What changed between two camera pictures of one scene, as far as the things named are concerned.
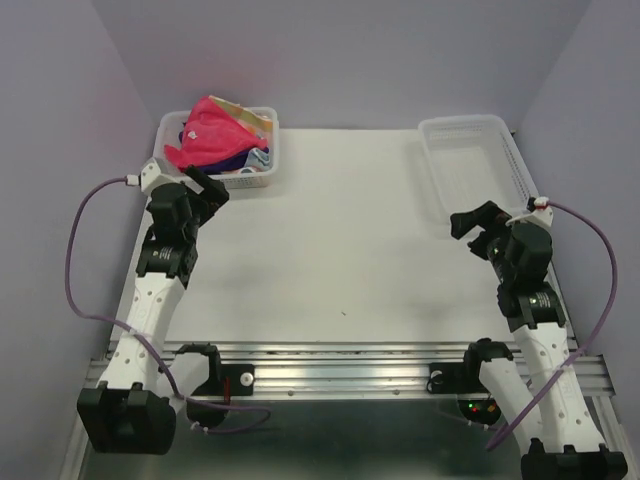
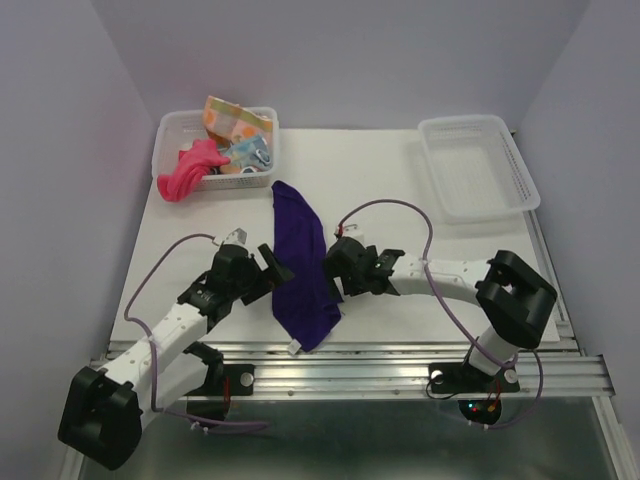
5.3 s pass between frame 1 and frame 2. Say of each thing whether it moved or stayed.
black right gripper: moved
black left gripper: moved
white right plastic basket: stayed
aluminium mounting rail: stayed
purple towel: moved
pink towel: moved
